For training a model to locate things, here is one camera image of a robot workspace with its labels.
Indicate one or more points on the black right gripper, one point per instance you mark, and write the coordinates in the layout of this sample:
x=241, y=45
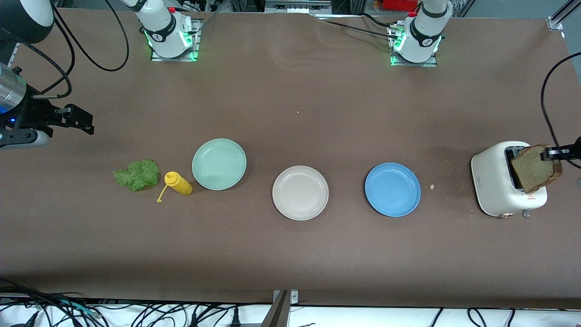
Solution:
x=32, y=113

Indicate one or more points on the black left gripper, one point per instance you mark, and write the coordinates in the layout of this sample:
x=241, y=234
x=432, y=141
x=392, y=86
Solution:
x=564, y=152

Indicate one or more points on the light bread slice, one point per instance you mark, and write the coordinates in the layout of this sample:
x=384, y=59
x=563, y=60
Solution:
x=531, y=172

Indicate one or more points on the green lettuce leaf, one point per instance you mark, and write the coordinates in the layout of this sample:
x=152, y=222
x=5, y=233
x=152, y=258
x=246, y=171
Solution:
x=136, y=175

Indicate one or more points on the yellow squeeze bottle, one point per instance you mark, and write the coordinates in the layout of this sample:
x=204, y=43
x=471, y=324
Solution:
x=179, y=184

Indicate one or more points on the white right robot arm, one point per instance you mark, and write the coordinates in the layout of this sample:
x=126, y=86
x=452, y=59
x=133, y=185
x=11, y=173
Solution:
x=165, y=34

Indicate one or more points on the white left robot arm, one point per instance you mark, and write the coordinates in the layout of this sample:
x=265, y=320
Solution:
x=422, y=36

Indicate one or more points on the green round plate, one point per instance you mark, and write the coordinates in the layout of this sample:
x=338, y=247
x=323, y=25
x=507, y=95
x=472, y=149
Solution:
x=219, y=164

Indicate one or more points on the blue round plate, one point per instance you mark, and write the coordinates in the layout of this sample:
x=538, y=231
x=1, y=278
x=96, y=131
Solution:
x=392, y=190

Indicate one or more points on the beige round plate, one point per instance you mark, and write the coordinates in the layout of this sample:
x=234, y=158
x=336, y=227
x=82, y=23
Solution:
x=300, y=193

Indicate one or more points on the white two-slot toaster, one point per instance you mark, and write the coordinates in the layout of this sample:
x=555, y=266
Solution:
x=490, y=181

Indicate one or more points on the red box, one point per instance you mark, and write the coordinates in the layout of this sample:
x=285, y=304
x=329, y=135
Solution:
x=399, y=4

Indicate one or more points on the grey metal box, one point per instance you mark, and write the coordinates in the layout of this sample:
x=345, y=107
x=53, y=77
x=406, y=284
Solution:
x=297, y=7

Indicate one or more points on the black power plug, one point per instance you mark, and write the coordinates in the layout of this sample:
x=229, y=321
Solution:
x=235, y=318

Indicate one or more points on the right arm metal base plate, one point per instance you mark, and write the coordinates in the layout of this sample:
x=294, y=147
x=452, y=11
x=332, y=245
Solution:
x=197, y=50

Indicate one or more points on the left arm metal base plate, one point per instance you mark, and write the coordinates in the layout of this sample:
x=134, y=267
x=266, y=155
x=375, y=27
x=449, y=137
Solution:
x=415, y=65

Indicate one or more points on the metal corner bracket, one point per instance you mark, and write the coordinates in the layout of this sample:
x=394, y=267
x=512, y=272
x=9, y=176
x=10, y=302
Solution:
x=283, y=313

